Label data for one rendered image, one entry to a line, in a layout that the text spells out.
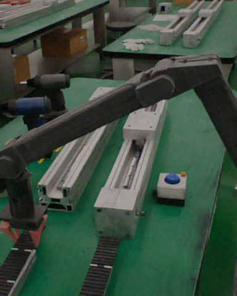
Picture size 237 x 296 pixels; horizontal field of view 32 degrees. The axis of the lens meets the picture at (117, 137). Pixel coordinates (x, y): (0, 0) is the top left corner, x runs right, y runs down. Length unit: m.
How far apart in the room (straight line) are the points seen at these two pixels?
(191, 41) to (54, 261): 2.19
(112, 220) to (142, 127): 0.43
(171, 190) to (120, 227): 0.21
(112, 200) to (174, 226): 0.19
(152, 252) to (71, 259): 0.20
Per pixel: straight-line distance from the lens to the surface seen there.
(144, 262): 1.03
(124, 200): 1.07
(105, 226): 1.08
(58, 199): 1.21
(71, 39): 5.01
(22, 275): 1.00
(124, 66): 3.00
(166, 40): 3.04
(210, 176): 1.36
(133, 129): 1.38
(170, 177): 1.20
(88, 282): 0.94
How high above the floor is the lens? 1.48
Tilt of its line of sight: 26 degrees down
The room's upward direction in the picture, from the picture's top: 2 degrees counter-clockwise
